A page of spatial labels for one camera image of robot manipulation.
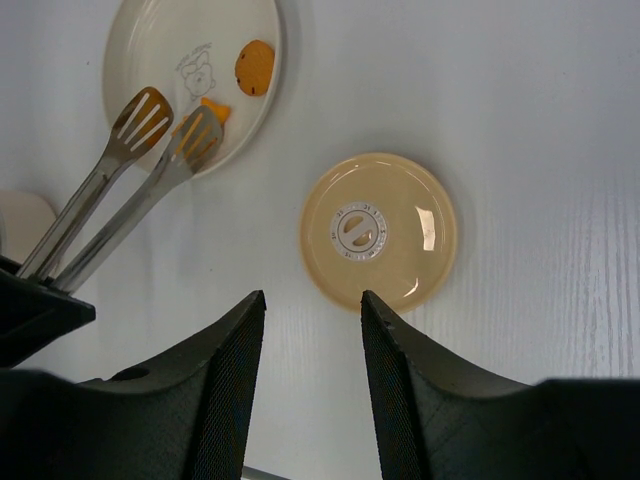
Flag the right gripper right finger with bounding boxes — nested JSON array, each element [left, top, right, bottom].
[[361, 291, 639, 479]]

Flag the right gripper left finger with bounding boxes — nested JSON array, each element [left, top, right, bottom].
[[1, 290, 266, 479]]

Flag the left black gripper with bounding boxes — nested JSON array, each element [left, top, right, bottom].
[[1, 257, 96, 368]]

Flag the beige round lid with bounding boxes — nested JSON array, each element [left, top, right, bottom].
[[299, 152, 458, 313]]

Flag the steel serving tongs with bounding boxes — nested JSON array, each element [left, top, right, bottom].
[[17, 86, 226, 294]]

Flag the orange fish cookie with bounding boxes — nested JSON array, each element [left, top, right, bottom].
[[158, 103, 225, 165]]

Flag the orange chocolate chip cookie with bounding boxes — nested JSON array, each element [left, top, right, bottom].
[[235, 40, 275, 96]]

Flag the cream steel lunch container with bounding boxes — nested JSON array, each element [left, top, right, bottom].
[[0, 190, 56, 264]]

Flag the cream ceramic plate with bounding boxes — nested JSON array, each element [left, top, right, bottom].
[[102, 1, 283, 176]]

